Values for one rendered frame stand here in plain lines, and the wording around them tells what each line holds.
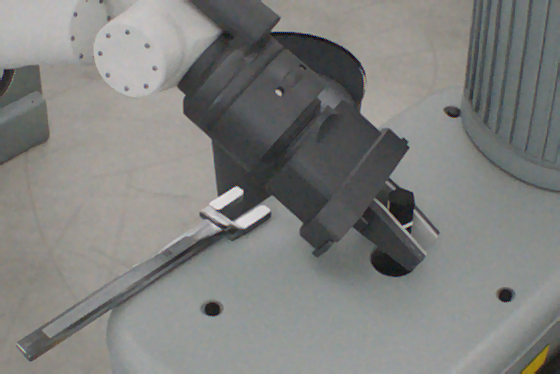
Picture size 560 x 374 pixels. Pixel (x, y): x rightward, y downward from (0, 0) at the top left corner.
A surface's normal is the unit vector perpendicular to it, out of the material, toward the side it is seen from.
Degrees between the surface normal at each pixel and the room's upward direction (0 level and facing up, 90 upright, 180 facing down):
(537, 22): 90
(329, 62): 86
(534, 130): 90
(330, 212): 52
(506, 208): 0
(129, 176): 0
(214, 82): 62
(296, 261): 0
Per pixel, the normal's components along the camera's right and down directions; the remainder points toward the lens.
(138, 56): -0.43, 0.52
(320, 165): 0.46, -0.47
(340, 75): -0.79, 0.36
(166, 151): 0.01, -0.74
